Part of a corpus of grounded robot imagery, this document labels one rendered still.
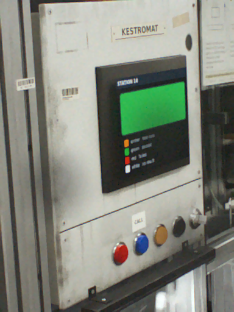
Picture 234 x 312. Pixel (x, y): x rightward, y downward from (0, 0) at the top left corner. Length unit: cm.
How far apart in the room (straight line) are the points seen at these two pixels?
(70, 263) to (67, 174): 14
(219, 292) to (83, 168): 98
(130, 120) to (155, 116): 7
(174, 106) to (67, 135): 26
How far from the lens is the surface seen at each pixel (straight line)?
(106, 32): 126
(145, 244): 136
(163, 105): 135
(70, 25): 119
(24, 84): 113
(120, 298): 128
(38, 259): 119
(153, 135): 133
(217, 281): 212
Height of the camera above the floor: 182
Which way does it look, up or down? 11 degrees down
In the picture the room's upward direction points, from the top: 3 degrees counter-clockwise
